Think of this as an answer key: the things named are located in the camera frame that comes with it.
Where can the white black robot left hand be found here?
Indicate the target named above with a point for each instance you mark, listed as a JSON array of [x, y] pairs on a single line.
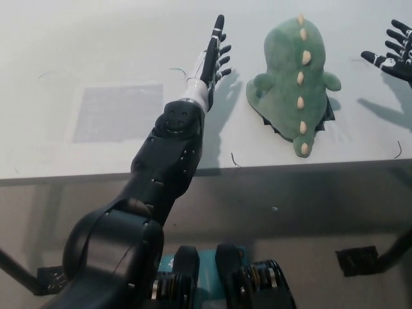
[[206, 69]]

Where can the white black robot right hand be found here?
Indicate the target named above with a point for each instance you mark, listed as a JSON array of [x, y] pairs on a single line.
[[400, 62]]

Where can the green plush dinosaur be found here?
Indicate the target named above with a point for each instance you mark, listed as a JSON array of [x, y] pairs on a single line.
[[283, 80]]

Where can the black tape patch on table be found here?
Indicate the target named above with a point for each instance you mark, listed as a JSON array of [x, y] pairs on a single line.
[[329, 112]]

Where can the grey square table patch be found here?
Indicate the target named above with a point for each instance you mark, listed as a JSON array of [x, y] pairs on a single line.
[[119, 112]]

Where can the black table leg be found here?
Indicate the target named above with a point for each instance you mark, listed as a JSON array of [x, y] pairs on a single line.
[[16, 268], [397, 249]]

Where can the black floor tape patch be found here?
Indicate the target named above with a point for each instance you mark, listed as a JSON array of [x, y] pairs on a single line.
[[50, 283], [355, 260]]

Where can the black teal robot body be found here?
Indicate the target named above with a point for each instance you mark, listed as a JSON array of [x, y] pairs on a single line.
[[231, 277]]

